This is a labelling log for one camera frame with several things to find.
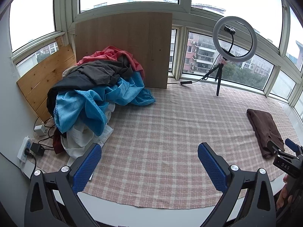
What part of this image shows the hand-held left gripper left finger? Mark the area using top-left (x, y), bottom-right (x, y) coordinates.
top-left (24, 143), bottom-right (102, 227)

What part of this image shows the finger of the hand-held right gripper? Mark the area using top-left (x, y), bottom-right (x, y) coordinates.
top-left (267, 141), bottom-right (284, 158)
top-left (285, 138), bottom-right (303, 158)

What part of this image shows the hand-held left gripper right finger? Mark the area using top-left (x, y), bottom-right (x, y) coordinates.
top-left (198, 142), bottom-right (277, 227)

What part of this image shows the pink t-shirt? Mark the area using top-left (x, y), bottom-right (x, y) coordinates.
top-left (76, 45), bottom-right (145, 81)

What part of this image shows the person's right hand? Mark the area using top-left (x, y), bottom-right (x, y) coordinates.
top-left (277, 174), bottom-right (294, 210)

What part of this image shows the brown folded garment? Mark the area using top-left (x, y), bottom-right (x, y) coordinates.
top-left (246, 109), bottom-right (284, 159)

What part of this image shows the white garment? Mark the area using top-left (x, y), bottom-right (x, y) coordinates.
top-left (60, 103), bottom-right (114, 168)

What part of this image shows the dark red garment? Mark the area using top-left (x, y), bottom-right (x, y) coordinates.
top-left (52, 129), bottom-right (64, 154)

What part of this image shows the black power adapter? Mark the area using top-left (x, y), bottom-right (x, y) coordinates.
top-left (30, 142), bottom-right (46, 156)

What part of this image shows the pink plaid cloth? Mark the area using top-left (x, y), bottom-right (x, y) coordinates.
top-left (35, 83), bottom-right (301, 210)

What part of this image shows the white charger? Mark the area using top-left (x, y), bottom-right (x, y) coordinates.
top-left (34, 124), bottom-right (46, 136)

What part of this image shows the blue garment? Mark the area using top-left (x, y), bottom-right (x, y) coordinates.
top-left (54, 72), bottom-right (157, 135)

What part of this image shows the white power strip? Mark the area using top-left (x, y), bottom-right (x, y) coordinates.
top-left (16, 136), bottom-right (32, 163)

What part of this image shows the black garment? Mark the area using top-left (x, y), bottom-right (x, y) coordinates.
top-left (47, 72), bottom-right (95, 116)

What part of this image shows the dark grey garment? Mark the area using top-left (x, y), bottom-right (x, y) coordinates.
top-left (76, 60), bottom-right (134, 86)

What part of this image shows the pine plank panel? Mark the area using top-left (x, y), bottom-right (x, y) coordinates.
top-left (16, 37), bottom-right (77, 122)

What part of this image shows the black phone holder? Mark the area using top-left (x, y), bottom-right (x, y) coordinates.
top-left (224, 25), bottom-right (236, 62)

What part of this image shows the light wooden board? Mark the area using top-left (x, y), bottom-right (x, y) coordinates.
top-left (74, 12), bottom-right (173, 89)

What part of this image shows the black power cable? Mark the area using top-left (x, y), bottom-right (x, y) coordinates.
top-left (33, 116), bottom-right (57, 152)

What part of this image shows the black ring light cable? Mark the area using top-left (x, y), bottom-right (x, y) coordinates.
top-left (167, 68), bottom-right (218, 86)

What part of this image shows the white ring light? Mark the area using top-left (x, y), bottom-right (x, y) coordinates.
top-left (212, 16), bottom-right (257, 63)

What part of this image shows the white window frame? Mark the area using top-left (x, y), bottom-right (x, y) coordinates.
top-left (0, 0), bottom-right (303, 119)

